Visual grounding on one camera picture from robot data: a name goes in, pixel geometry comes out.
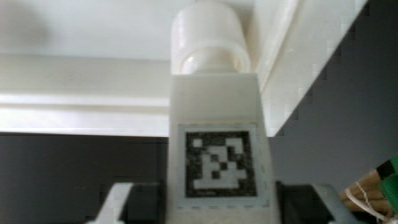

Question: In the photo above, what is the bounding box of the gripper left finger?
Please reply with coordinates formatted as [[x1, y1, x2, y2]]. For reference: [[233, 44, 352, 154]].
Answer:
[[88, 183, 134, 224]]

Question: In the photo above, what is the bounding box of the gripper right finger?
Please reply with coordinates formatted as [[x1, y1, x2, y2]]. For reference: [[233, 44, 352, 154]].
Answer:
[[313, 184, 366, 224]]

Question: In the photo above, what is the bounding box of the white square tabletop part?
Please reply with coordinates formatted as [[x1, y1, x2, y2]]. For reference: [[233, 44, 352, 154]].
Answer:
[[0, 0, 370, 136]]

